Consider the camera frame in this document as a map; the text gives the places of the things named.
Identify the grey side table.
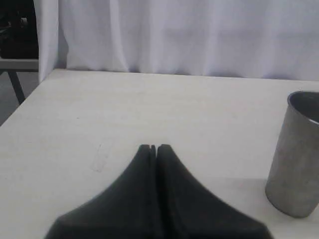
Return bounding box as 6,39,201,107
0,58,39,105

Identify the stainless steel cup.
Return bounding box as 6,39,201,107
265,91,319,218

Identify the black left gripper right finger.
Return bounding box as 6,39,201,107
156,144,273,239

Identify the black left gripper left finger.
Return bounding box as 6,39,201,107
46,145,156,239

